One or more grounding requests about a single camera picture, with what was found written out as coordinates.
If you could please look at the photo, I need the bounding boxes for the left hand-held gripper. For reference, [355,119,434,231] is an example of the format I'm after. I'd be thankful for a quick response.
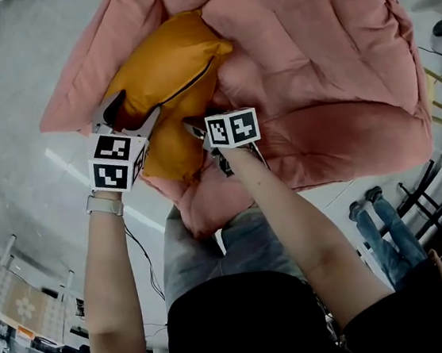
[79,84,172,197]

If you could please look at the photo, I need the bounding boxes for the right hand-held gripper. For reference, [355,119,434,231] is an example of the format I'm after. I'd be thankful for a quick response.
[181,106,267,182]

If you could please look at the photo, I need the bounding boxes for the orange cushion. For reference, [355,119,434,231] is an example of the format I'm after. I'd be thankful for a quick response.
[93,6,250,192]

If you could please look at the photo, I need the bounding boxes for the pink padded sofa with backrest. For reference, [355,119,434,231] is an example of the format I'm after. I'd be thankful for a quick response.
[23,0,442,258]

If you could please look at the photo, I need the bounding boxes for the person's right forearm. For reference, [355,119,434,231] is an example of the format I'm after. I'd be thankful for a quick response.
[219,129,398,344]

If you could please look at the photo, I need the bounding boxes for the person's left forearm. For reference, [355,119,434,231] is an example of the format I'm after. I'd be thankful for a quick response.
[70,186,148,353]

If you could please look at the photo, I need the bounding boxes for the white wristwatch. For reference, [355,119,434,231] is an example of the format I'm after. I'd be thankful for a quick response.
[83,190,127,221]

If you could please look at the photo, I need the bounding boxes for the person's grey trousers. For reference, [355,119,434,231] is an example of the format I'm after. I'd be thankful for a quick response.
[153,190,309,312]

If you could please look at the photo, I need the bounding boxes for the person's black shirt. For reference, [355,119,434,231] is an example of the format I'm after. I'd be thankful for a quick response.
[74,247,442,353]

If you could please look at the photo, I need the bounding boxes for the table with patterned cloth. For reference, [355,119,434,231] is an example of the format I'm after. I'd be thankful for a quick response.
[0,248,85,353]

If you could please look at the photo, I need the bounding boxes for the black cable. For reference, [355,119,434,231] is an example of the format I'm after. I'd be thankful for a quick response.
[124,219,167,305]

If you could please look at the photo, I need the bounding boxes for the black metal frame chair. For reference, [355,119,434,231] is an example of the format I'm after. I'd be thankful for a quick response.
[393,157,442,244]

